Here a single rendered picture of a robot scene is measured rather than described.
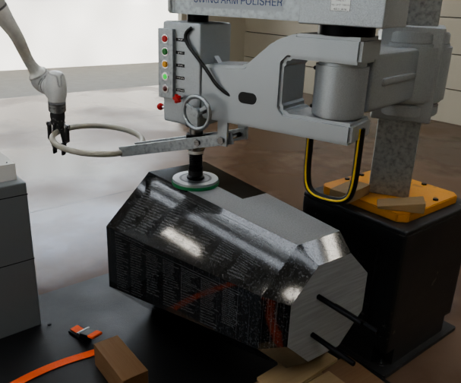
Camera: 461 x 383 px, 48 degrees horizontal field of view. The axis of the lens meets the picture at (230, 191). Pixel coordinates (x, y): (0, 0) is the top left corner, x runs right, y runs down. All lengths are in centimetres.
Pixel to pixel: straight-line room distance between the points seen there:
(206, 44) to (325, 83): 55
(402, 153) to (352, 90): 72
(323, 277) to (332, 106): 61
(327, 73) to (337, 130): 20
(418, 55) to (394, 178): 58
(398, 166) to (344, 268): 74
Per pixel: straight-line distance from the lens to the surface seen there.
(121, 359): 243
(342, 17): 181
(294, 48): 192
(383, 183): 257
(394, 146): 252
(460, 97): 835
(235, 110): 207
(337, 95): 187
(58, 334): 283
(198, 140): 226
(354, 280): 206
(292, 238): 191
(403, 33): 239
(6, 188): 256
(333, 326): 209
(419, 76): 239
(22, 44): 275
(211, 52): 219
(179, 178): 239
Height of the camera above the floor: 164
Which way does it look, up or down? 21 degrees down
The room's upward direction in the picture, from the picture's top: 2 degrees clockwise
